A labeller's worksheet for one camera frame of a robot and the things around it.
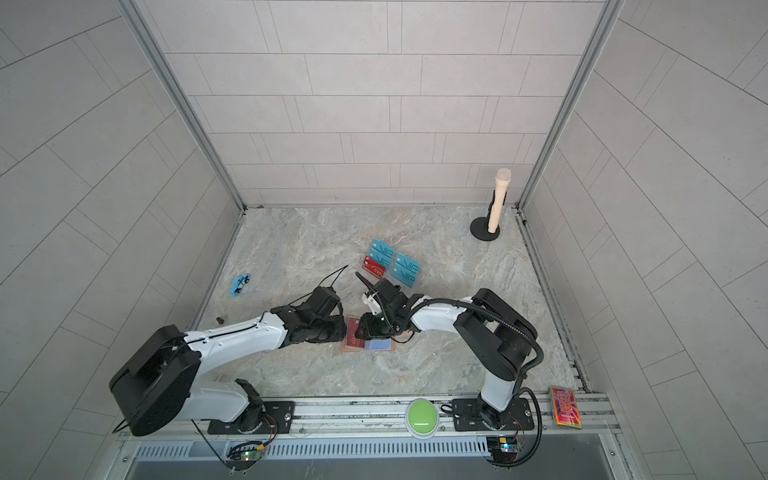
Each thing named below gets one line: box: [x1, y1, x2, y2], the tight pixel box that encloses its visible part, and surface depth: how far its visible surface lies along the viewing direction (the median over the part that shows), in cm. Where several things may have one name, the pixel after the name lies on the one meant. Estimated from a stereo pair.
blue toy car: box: [230, 274, 252, 297], surface depth 94 cm
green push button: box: [405, 398, 440, 439], surface depth 72 cm
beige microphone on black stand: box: [470, 168, 511, 241], surface depth 96 cm
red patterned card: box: [550, 386, 582, 429], surface depth 72 cm
